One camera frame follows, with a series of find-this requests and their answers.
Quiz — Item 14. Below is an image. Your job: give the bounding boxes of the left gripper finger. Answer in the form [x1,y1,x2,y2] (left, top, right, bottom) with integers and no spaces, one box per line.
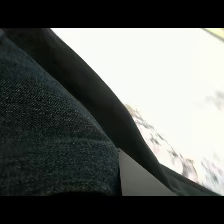
[117,147,178,197]

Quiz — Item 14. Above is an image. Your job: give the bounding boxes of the black pants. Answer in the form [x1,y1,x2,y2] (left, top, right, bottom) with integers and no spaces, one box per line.
[0,27,221,197]

